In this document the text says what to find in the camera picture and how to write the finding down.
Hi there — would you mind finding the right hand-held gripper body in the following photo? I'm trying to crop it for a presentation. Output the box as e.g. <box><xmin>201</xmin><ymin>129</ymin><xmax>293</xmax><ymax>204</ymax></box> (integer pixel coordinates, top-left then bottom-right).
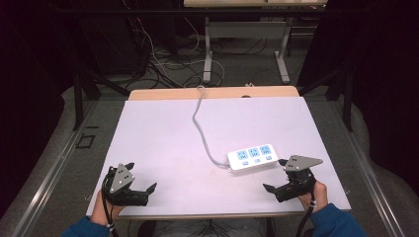
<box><xmin>274</xmin><ymin>154</ymin><xmax>324</xmax><ymax>203</ymax></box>

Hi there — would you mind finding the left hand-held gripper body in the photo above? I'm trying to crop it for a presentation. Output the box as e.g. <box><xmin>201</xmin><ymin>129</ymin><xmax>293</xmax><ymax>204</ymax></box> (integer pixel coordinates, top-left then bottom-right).
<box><xmin>102</xmin><ymin>163</ymin><xmax>149</xmax><ymax>207</ymax></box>

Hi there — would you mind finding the person's right hand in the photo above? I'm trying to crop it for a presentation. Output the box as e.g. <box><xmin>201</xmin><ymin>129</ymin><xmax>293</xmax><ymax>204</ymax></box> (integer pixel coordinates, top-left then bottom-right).
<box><xmin>297</xmin><ymin>180</ymin><xmax>328</xmax><ymax>213</ymax></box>

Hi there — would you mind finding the person's left hand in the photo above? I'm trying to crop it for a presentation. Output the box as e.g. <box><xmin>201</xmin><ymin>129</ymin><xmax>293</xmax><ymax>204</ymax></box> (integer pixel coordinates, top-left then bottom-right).
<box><xmin>90</xmin><ymin>190</ymin><xmax>126</xmax><ymax>227</ymax></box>

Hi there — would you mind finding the white power strip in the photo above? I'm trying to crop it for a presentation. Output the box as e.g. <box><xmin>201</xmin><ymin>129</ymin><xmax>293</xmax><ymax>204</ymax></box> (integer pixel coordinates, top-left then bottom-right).
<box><xmin>226</xmin><ymin>143</ymin><xmax>280</xmax><ymax>174</ymax></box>

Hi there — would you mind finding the white table mat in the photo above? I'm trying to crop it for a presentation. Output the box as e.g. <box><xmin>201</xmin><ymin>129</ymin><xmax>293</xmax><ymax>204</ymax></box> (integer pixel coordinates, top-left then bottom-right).
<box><xmin>86</xmin><ymin>96</ymin><xmax>352</xmax><ymax>218</ymax></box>

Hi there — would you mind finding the person's grey lap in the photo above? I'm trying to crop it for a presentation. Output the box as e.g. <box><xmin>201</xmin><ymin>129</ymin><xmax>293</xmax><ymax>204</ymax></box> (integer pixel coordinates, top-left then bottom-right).
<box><xmin>137</xmin><ymin>218</ymin><xmax>275</xmax><ymax>237</ymax></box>

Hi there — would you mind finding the black metal stand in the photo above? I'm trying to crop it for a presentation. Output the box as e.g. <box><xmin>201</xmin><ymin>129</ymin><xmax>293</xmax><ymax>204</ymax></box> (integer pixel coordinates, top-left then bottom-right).
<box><xmin>72</xmin><ymin>63</ymin><xmax>131</xmax><ymax>131</ymax></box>
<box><xmin>296</xmin><ymin>63</ymin><xmax>356</xmax><ymax>133</ymax></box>

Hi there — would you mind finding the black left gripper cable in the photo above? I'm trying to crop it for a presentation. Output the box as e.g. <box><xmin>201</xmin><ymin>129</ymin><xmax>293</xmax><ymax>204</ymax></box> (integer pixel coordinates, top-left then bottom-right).
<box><xmin>101</xmin><ymin>184</ymin><xmax>121</xmax><ymax>237</ymax></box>

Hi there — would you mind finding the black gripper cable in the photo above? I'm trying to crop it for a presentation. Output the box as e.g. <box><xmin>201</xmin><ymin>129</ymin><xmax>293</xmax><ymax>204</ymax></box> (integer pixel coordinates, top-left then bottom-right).
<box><xmin>101</xmin><ymin>184</ymin><xmax>121</xmax><ymax>237</ymax></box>
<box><xmin>294</xmin><ymin>193</ymin><xmax>318</xmax><ymax>237</ymax></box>

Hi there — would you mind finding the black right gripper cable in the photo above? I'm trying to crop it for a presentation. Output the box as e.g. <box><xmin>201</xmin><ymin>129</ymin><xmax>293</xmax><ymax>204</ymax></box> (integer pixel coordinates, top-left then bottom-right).
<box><xmin>294</xmin><ymin>193</ymin><xmax>318</xmax><ymax>237</ymax></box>

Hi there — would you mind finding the aluminium floor rail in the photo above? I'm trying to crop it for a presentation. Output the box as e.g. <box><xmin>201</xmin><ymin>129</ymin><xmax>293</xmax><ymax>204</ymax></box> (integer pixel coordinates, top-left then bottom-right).
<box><xmin>328</xmin><ymin>98</ymin><xmax>407</xmax><ymax>237</ymax></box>
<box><xmin>11</xmin><ymin>100</ymin><xmax>101</xmax><ymax>237</ymax></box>

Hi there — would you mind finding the grey power strip cable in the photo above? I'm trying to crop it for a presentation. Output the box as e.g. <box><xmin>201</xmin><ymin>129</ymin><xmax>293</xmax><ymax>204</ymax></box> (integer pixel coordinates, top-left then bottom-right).
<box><xmin>192</xmin><ymin>85</ymin><xmax>231</xmax><ymax>168</ymax></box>

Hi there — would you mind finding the tangle of floor cables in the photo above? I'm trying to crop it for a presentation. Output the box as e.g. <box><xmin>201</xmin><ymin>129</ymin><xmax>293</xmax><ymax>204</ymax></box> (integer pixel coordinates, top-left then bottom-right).
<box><xmin>120</xmin><ymin>0</ymin><xmax>270</xmax><ymax>90</ymax></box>

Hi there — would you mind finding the white metal desk frame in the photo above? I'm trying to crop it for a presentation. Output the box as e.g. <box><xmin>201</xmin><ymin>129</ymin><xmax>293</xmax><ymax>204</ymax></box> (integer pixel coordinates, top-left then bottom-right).
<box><xmin>183</xmin><ymin>0</ymin><xmax>328</xmax><ymax>85</ymax></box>

